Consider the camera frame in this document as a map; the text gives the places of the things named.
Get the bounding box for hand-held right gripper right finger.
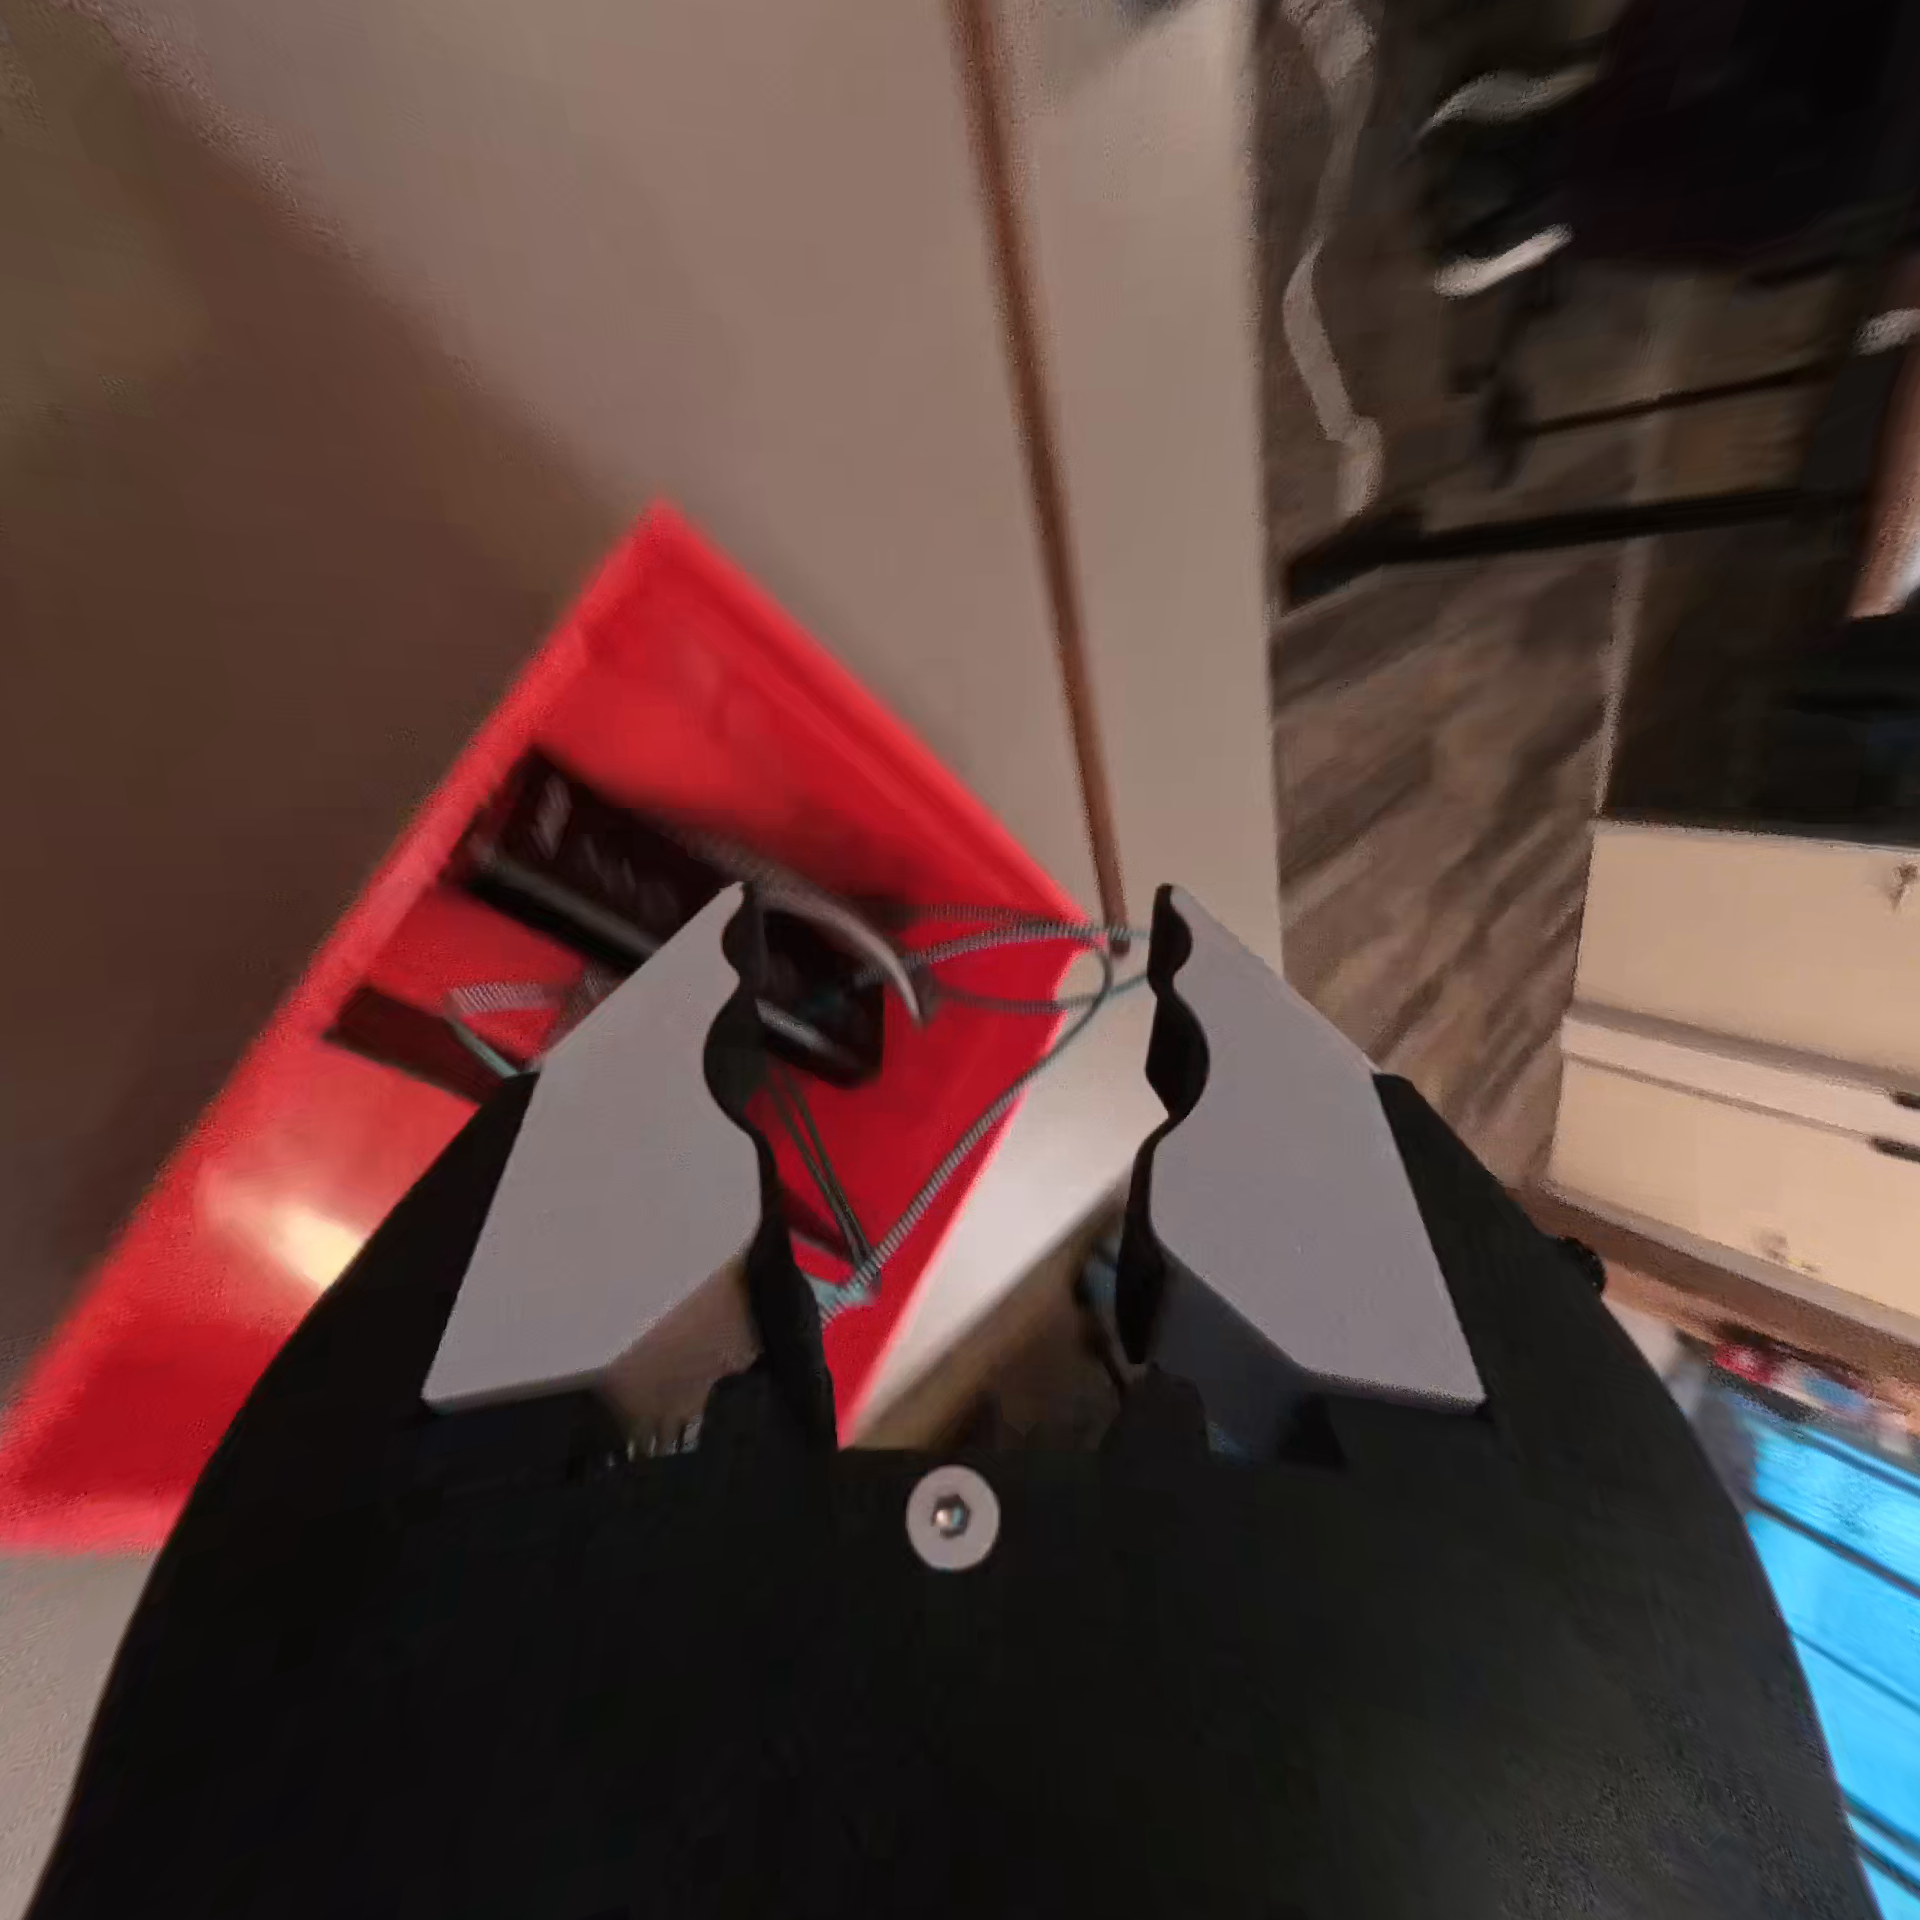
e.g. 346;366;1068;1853
1113;882;1489;1421

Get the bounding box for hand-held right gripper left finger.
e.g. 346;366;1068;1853
421;882;838;1454

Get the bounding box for green braided usb cable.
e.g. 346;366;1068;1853
442;909;1149;1330

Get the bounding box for black multiport usb hub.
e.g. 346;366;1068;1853
457;750;891;1084

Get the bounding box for red plastic bin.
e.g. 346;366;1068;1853
0;499;1119;1554

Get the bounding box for white double door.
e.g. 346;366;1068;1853
1545;1019;1920;1345

